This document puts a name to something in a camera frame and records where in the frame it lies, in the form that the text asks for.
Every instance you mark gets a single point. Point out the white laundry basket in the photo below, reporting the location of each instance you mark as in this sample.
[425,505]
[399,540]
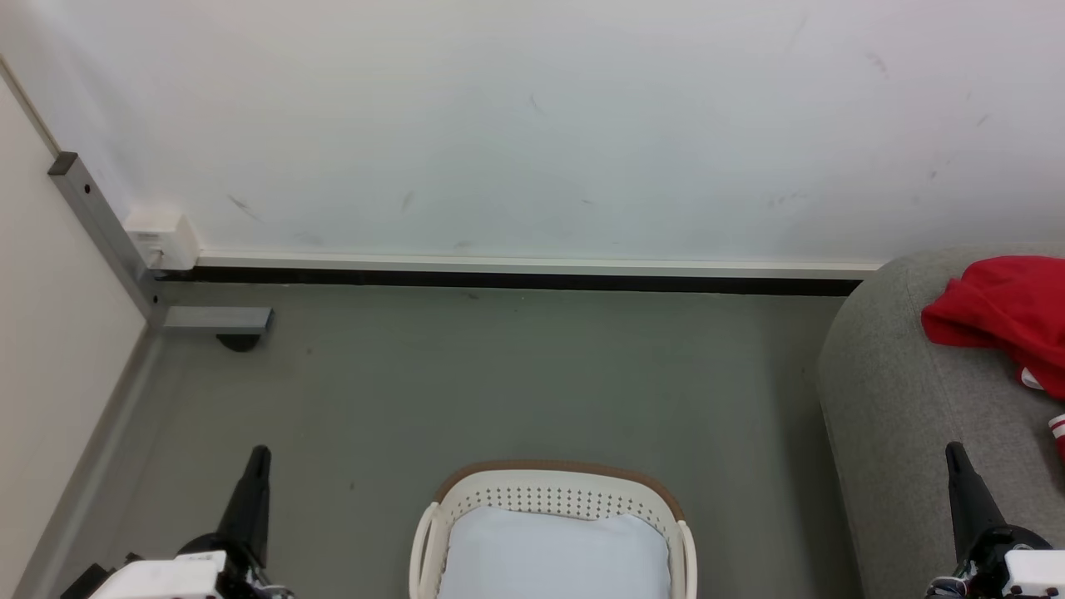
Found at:
[549,495]

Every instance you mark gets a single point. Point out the black round foot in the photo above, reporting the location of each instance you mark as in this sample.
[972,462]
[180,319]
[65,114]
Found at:
[240,342]

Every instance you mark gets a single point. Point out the grey metal post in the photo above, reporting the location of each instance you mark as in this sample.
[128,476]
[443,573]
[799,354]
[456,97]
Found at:
[104,229]

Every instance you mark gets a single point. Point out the white black baseboard strip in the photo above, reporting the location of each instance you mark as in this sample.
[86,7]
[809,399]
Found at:
[532,273]

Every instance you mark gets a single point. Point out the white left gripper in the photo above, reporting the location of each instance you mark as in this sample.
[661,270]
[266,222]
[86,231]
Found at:
[166,576]

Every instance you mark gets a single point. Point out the grey fabric sofa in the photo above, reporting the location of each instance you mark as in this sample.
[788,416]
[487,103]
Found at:
[899,433]

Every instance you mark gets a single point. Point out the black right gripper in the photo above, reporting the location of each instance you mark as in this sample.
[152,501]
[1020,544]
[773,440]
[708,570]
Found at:
[1019,566]

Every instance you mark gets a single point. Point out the red clothing with white stripes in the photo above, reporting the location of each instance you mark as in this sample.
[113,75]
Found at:
[1007,312]

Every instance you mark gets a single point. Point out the white wall outlet box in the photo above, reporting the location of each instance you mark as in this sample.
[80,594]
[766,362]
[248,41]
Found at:
[162,240]

